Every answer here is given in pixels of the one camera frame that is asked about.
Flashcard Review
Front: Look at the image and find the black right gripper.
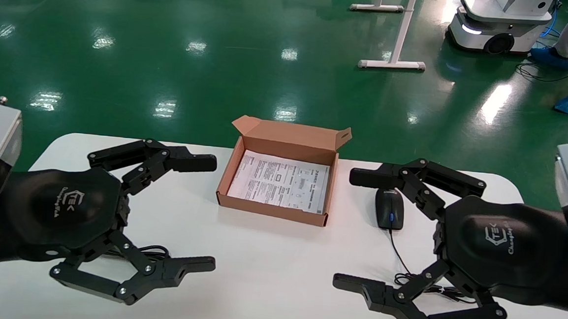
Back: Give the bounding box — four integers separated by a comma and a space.
331, 186, 568, 319

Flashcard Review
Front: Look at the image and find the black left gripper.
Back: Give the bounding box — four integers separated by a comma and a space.
0, 129, 224, 311

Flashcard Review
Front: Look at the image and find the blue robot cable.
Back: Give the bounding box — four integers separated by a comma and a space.
542, 2, 561, 40

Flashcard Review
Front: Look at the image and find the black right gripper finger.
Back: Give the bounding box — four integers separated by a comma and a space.
347, 154, 488, 224

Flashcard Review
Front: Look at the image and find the brown cardboard box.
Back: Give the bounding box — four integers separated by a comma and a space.
214, 114, 353, 229

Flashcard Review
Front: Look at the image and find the printed white paper sheet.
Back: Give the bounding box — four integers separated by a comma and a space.
226, 149, 332, 215

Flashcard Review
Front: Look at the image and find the white table stand with pole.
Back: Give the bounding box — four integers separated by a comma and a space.
358, 0, 430, 73

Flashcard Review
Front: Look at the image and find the black floor cable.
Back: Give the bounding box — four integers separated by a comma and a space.
514, 45, 568, 84

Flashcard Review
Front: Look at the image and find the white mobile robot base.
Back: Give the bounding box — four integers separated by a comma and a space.
444, 0, 561, 60

